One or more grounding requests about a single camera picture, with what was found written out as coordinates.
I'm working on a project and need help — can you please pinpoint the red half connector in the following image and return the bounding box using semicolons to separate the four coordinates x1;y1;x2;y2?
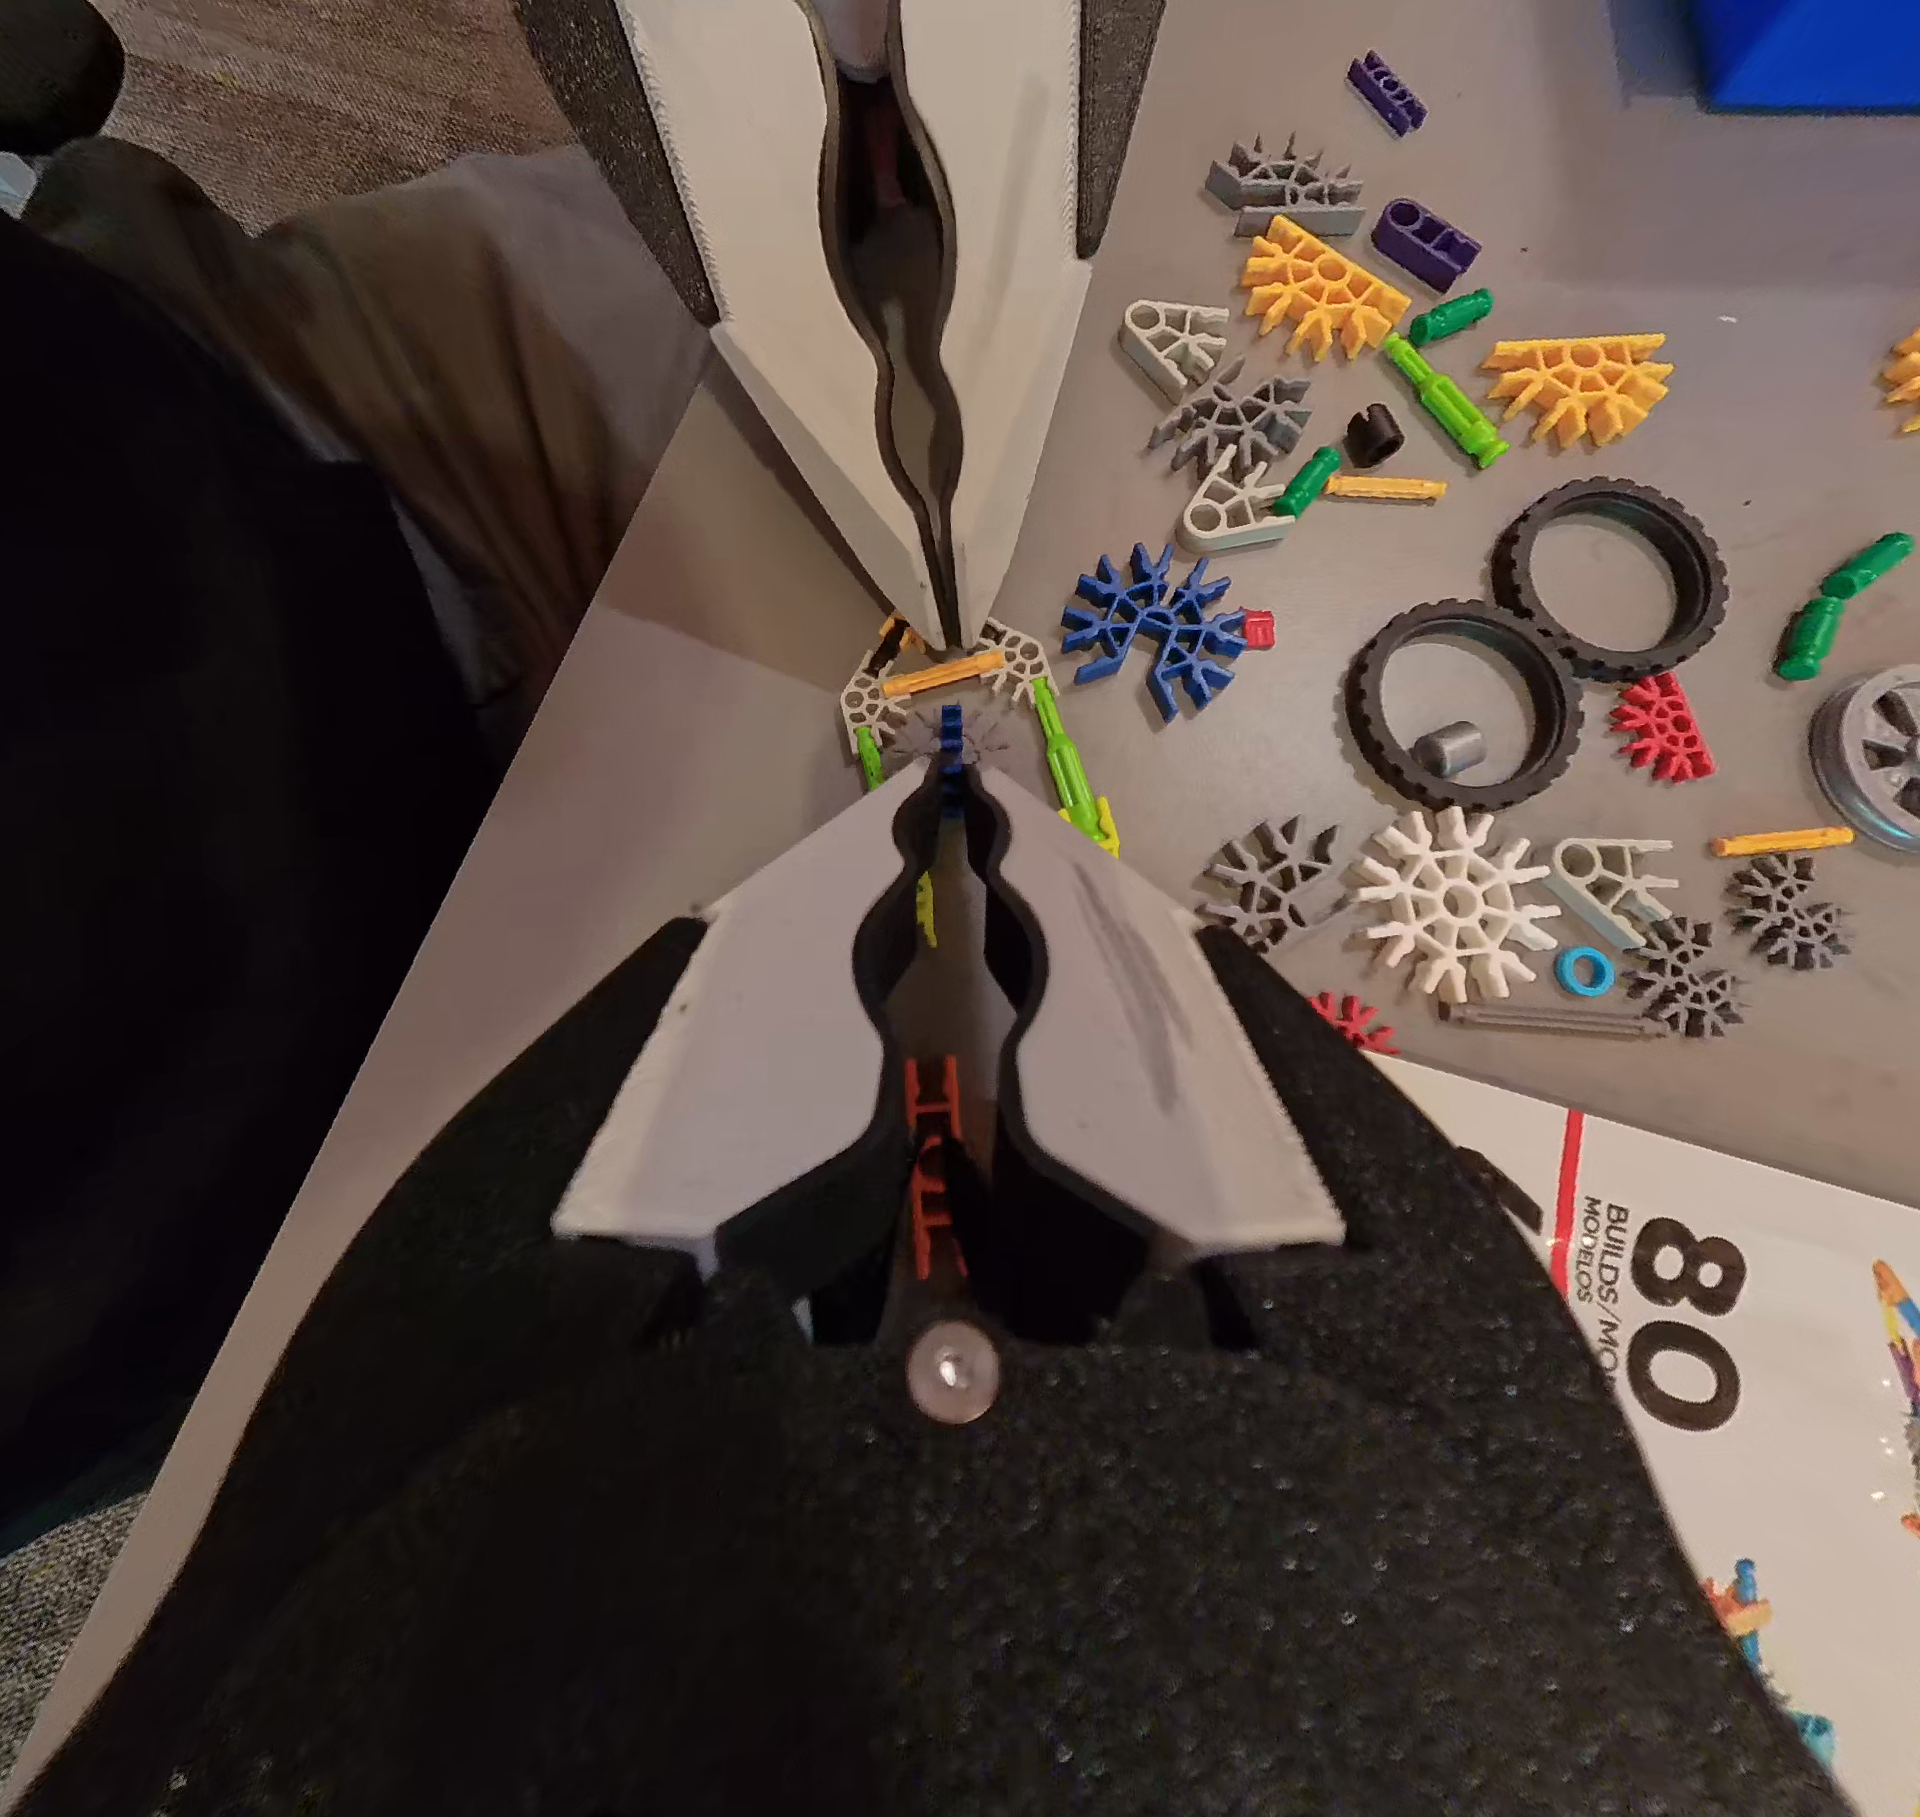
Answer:
1609;672;1718;784

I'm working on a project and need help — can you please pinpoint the blue plastic bin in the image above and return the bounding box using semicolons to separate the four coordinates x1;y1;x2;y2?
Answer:
1674;0;1920;112

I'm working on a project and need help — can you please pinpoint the orange ladder piece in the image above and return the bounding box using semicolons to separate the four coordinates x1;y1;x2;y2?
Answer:
900;1053;978;1285

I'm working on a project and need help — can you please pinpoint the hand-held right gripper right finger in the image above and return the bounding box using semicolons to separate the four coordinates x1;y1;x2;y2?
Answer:
968;764;1347;1266

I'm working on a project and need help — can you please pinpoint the light grey fan connector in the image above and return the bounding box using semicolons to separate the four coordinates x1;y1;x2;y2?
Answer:
1175;452;1298;556
1116;300;1231;406
1545;833;1679;947

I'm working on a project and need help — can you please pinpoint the dark grey connector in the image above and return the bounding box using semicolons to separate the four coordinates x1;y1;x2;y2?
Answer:
1147;361;1316;482
1205;134;1369;240

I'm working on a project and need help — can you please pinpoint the small dark snowflake connector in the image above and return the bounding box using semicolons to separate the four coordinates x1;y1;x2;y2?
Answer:
1725;852;1850;970
1623;916;1749;1038

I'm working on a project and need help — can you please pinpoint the thin grey rod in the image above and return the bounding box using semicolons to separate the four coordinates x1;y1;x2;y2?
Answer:
1437;998;1671;1042

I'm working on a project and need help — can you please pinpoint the grey wheel hub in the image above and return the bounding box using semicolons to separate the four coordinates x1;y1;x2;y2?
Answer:
1806;665;1920;854

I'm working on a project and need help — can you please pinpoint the black tyre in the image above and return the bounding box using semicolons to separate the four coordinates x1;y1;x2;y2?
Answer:
1345;598;1585;814
1493;476;1730;682

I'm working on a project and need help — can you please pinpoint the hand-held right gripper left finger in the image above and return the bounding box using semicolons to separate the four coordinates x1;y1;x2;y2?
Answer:
552;764;939;1249

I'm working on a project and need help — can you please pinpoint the white snowflake connector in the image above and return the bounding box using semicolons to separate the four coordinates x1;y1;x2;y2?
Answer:
1351;808;1563;1006

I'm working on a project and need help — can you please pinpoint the blue connector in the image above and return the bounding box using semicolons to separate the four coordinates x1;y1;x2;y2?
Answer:
1058;543;1249;719

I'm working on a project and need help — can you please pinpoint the purple flat piece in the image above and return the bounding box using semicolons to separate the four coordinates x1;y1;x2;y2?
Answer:
1345;50;1429;137

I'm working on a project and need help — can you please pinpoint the purple clip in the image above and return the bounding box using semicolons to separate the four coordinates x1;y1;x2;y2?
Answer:
1368;197;1485;275

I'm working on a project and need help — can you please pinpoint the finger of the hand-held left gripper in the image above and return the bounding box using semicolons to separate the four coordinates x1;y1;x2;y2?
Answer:
895;0;1094;644
607;0;954;648

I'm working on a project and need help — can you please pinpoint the lime green rod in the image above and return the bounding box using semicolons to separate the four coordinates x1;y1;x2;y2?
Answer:
1379;333;1512;471

